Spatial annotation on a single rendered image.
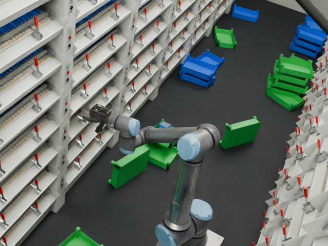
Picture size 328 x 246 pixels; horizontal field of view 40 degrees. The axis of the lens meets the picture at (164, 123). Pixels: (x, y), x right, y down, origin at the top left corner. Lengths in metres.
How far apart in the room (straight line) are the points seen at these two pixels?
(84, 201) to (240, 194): 1.09
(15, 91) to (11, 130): 0.19
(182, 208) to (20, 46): 1.11
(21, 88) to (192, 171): 0.86
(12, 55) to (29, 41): 0.12
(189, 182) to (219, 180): 1.09
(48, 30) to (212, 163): 1.82
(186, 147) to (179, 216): 0.45
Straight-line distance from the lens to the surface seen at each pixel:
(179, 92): 4.01
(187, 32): 4.23
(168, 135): 2.44
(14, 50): 1.88
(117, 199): 3.02
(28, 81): 2.03
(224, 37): 5.07
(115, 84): 3.00
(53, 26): 2.05
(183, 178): 2.22
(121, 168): 2.95
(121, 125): 2.50
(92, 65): 2.52
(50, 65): 2.14
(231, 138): 3.52
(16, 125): 2.10
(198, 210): 2.58
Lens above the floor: 2.30
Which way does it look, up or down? 39 degrees down
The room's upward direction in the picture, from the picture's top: 13 degrees clockwise
